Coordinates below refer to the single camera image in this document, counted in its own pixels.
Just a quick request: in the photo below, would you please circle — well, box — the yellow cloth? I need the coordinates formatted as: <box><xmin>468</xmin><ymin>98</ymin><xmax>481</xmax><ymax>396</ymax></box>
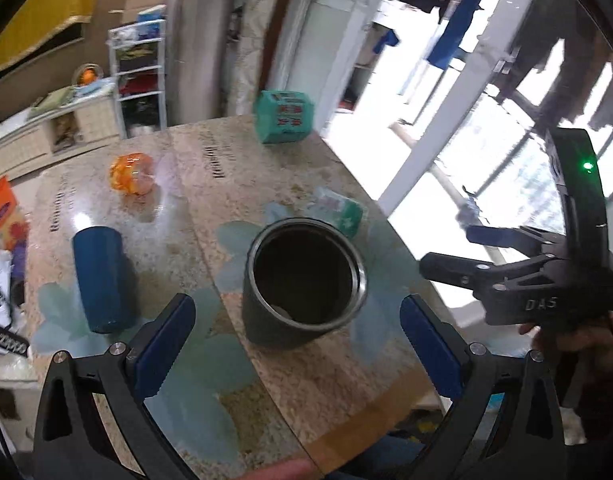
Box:
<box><xmin>0</xmin><ymin>0</ymin><xmax>98</xmax><ymax>77</ymax></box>

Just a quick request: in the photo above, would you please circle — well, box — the blue cup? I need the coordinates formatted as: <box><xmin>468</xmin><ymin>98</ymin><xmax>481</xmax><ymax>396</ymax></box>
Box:
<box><xmin>71</xmin><ymin>226</ymin><xmax>137</xmax><ymax>335</ymax></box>

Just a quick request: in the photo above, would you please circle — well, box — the cardboard box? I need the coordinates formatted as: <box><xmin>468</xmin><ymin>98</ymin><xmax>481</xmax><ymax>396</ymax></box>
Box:
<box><xmin>109</xmin><ymin>0</ymin><xmax>168</xmax><ymax>26</ymax></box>

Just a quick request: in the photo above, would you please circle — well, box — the wooden mop stick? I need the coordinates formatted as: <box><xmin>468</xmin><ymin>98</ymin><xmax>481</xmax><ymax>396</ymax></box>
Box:
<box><xmin>391</xmin><ymin>122</ymin><xmax>482</xmax><ymax>233</ymax></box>

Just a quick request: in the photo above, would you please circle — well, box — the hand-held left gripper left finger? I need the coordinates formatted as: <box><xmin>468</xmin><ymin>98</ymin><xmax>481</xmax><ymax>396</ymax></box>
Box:
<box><xmin>34</xmin><ymin>292</ymin><xmax>197</xmax><ymax>480</ymax></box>

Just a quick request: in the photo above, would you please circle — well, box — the black packet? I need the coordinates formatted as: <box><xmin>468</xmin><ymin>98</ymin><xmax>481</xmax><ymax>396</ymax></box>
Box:
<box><xmin>0</xmin><ymin>317</ymin><xmax>30</xmax><ymax>358</ymax></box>

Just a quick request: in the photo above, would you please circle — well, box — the person's right hand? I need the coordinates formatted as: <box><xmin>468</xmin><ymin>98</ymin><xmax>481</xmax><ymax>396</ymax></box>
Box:
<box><xmin>518</xmin><ymin>310</ymin><xmax>613</xmax><ymax>376</ymax></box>

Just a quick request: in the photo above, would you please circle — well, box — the white post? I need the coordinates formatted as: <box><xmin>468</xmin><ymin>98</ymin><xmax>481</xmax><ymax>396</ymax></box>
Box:
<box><xmin>377</xmin><ymin>0</ymin><xmax>542</xmax><ymax>218</ymax></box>

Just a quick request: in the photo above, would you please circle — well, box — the teal printed box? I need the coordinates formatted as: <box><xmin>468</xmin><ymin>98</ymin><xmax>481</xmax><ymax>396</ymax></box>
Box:
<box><xmin>253</xmin><ymin>90</ymin><xmax>315</xmax><ymax>145</ymax></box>

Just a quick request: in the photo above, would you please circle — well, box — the glass bowl with orange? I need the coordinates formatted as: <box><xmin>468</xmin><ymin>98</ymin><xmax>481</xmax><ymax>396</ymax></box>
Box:
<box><xmin>72</xmin><ymin>63</ymin><xmax>105</xmax><ymax>86</ymax></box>

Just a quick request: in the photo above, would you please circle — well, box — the teal and white packet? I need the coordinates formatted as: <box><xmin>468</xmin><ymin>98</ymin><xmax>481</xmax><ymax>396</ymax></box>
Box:
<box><xmin>306</xmin><ymin>186</ymin><xmax>365</xmax><ymax>240</ymax></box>

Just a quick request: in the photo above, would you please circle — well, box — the dark steel cup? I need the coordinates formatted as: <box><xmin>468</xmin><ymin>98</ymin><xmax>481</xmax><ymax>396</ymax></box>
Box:
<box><xmin>241</xmin><ymin>217</ymin><xmax>366</xmax><ymax>348</ymax></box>

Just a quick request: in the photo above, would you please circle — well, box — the blue hanging garment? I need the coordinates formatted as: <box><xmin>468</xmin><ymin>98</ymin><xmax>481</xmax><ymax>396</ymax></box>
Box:
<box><xmin>425</xmin><ymin>0</ymin><xmax>490</xmax><ymax>71</ymax></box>

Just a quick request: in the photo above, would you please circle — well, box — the orange plastic wrapper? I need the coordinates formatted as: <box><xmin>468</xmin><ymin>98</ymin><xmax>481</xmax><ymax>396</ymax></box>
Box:
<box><xmin>110</xmin><ymin>152</ymin><xmax>156</xmax><ymax>196</ymax></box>

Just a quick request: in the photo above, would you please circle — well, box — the orange snack packet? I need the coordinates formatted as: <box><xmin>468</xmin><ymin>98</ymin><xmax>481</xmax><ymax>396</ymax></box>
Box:
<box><xmin>0</xmin><ymin>176</ymin><xmax>23</xmax><ymax>251</ymax></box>

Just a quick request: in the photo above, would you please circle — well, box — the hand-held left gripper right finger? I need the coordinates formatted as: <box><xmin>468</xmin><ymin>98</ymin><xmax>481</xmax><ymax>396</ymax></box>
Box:
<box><xmin>399</xmin><ymin>294</ymin><xmax>570</xmax><ymax>480</ymax></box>

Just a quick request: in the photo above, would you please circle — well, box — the white shelf rack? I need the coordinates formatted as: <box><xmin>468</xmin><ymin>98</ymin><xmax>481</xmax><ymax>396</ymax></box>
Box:
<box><xmin>108</xmin><ymin>19</ymin><xmax>168</xmax><ymax>138</ymax></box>

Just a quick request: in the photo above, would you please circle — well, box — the tiled low cabinet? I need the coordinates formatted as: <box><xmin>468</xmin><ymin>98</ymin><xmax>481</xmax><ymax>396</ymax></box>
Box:
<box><xmin>0</xmin><ymin>80</ymin><xmax>127</xmax><ymax>181</ymax></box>

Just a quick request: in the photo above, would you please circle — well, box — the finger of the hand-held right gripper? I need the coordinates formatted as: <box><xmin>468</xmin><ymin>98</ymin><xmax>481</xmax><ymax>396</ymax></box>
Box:
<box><xmin>419</xmin><ymin>251</ymin><xmax>568</xmax><ymax>297</ymax></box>
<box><xmin>465</xmin><ymin>225</ymin><xmax>568</xmax><ymax>257</ymax></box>

